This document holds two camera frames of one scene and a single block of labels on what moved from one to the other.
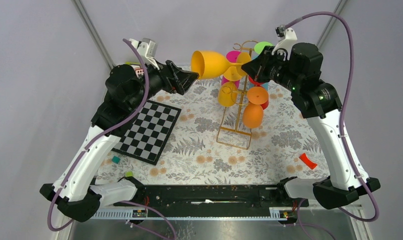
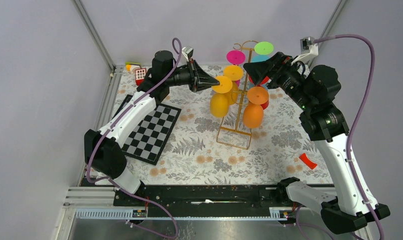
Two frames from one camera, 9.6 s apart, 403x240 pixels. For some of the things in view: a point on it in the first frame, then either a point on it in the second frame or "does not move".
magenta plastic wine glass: (231, 56) does not move
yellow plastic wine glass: (208, 64) -> (219, 102)
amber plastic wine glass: (227, 93) does not move
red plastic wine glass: (265, 104) does not move
